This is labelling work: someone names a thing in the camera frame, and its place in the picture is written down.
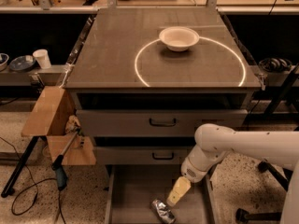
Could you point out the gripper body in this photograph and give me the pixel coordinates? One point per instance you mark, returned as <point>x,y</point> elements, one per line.
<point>193,171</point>

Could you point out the white paper cup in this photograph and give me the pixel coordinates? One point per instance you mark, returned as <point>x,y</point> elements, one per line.
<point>42,57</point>

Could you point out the grey drawer cabinet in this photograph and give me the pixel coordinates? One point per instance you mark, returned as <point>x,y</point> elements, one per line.
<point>125,66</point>

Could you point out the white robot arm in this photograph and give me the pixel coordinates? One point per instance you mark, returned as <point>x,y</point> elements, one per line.
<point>213,143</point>

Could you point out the grey bottom drawer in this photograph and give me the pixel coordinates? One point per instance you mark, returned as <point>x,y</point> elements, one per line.
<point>132,189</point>

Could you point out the grey drawer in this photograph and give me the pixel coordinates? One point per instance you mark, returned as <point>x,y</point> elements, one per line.
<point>154,123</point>
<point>141,155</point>
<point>132,189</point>

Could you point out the wooden side shelf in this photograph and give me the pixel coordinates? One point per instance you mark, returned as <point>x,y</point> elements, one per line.
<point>53,112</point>

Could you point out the black table leg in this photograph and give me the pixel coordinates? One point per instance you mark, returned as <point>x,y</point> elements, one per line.
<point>8,189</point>

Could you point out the grey top drawer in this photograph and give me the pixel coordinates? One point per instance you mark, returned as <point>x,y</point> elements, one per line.
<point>154,123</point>

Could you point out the white bowl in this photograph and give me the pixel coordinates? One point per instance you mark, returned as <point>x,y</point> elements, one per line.
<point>179,38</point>

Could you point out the small bowl at left edge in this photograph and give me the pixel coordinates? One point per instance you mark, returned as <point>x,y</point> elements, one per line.
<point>3,61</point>

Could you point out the grey middle drawer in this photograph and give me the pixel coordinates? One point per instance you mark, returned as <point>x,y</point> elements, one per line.
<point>141,155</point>

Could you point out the blue plate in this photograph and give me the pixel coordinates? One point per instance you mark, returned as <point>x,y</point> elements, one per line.
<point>22,63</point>

